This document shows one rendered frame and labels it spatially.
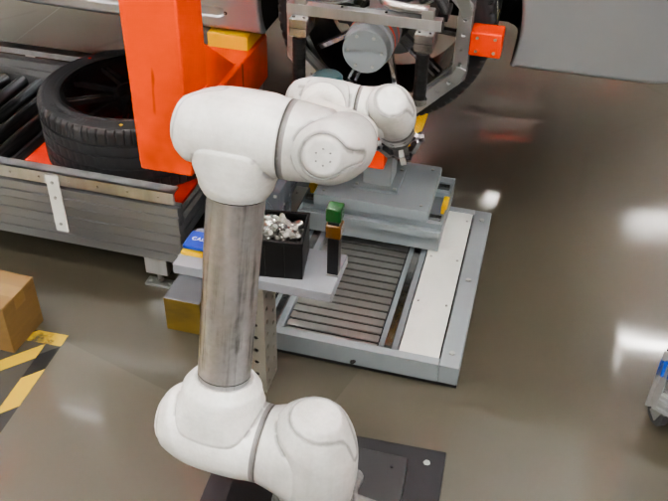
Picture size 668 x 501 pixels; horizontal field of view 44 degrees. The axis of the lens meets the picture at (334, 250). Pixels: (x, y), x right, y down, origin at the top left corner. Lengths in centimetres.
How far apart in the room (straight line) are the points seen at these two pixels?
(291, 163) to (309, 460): 55
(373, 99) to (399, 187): 112
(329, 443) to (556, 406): 112
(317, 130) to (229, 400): 56
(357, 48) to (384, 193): 69
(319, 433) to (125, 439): 97
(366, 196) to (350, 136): 159
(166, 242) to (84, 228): 29
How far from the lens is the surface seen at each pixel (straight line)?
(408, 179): 297
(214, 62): 251
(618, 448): 248
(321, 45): 267
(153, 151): 243
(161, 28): 224
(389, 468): 183
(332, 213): 202
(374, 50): 235
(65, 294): 290
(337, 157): 125
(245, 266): 143
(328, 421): 155
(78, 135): 279
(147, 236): 273
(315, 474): 156
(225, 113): 132
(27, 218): 295
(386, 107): 179
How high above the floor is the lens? 180
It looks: 37 degrees down
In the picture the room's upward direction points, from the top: 2 degrees clockwise
